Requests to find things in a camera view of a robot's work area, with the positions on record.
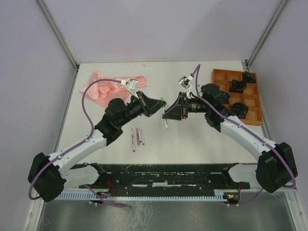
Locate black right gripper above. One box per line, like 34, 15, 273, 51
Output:
162, 92, 210, 121

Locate aluminium frame post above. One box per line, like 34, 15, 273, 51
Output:
242, 0, 291, 72
36, 0, 80, 71

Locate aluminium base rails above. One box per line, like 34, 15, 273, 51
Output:
277, 181, 297, 192

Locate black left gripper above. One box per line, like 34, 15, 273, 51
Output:
117, 90, 166, 127

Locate orange wooden divider tray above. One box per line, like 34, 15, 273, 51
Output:
212, 69, 263, 126

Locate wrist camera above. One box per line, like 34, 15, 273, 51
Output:
121, 78, 139, 98
179, 75, 195, 96

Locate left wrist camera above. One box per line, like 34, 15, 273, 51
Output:
121, 78, 139, 98

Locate pink translucent highlighter pen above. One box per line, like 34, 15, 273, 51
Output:
136, 128, 141, 146

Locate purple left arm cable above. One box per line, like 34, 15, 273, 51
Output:
28, 78, 132, 207

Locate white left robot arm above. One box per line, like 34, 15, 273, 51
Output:
28, 91, 166, 202

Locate light blue cable duct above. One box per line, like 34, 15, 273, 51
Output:
56, 187, 238, 201

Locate aluminium frame post left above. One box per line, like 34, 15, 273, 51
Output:
36, 0, 80, 71

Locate dark rolled tie top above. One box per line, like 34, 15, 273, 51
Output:
242, 71, 256, 84

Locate blue yellow rolled tie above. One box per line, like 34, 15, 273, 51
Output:
221, 91, 231, 104

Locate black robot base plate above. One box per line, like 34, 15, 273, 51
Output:
72, 162, 251, 193

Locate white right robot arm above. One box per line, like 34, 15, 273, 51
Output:
162, 84, 298, 193

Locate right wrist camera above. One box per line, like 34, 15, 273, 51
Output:
179, 75, 195, 96

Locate lime green capped marker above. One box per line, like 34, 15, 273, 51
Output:
163, 107, 168, 130

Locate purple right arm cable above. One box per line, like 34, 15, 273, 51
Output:
190, 64, 297, 207

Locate aluminium frame post right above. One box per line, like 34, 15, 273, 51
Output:
242, 0, 291, 72

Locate dark floral rolled tie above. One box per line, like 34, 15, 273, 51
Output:
230, 102, 248, 119

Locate pink satin cloth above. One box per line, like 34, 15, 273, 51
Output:
79, 71, 147, 108

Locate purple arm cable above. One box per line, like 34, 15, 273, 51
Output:
190, 64, 297, 207
28, 78, 132, 207

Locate magenta capped whiteboard marker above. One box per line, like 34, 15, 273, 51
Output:
131, 128, 136, 152

